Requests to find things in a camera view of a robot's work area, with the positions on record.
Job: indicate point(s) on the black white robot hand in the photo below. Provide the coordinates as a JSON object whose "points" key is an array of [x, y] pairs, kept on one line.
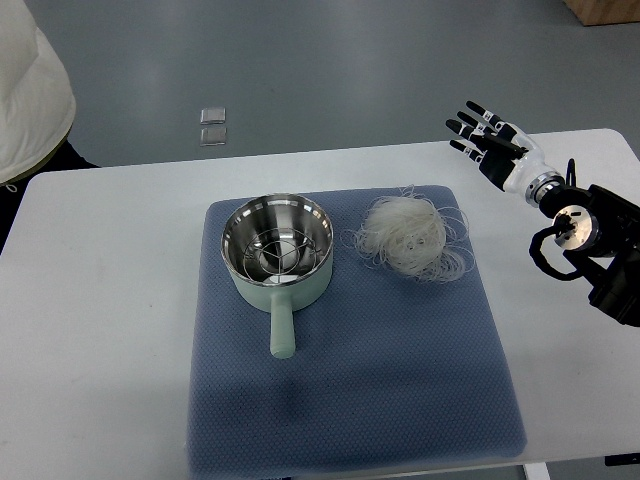
{"points": [[508, 157]]}

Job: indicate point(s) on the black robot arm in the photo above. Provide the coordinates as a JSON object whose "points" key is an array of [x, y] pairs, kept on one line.
{"points": [[598, 232]]}

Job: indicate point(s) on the white vermicelli bundle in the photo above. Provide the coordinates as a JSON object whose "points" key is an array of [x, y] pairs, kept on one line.
{"points": [[411, 236]]}

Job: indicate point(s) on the mint green steel pot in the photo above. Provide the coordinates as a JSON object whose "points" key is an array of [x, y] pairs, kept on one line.
{"points": [[281, 301]]}

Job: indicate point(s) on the blue textured mat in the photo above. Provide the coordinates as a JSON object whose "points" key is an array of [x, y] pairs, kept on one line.
{"points": [[388, 371]]}

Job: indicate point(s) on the upper metal floor plate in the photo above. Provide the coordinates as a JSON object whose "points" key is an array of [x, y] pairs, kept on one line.
{"points": [[213, 115]]}

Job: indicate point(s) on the person in white jacket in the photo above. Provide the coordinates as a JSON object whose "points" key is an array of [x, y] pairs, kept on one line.
{"points": [[37, 110]]}

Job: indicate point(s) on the wire steaming rack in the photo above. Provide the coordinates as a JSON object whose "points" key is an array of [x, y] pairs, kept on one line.
{"points": [[278, 256]]}

